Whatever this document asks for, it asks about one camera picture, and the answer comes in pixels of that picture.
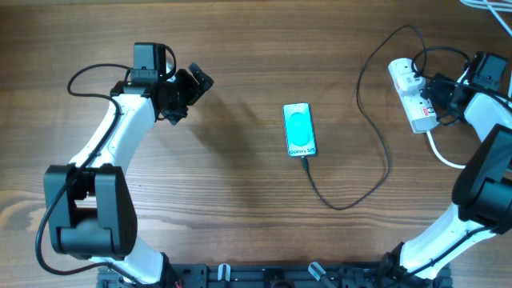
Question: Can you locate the black charger cable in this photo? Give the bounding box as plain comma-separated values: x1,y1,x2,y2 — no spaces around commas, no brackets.
300,24,428,211

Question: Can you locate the blue Galaxy smartphone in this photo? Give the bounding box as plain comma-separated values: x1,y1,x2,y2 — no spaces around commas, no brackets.
282,102,318,158

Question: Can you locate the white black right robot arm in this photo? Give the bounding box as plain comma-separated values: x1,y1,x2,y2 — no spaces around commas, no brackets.
378,51,511,286

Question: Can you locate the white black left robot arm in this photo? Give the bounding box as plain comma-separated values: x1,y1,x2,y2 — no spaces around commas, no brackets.
34,42,214,287

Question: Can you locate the white USB charger plug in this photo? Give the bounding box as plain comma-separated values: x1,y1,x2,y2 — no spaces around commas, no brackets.
394,72,426,97

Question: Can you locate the white power strip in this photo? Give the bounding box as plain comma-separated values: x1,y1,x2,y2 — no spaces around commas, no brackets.
388,58,438,134

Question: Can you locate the white bundled cable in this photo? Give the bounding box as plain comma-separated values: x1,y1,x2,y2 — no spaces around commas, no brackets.
458,0,512,25

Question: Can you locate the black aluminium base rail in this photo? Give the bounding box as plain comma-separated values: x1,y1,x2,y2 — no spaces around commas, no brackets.
95,262,454,288

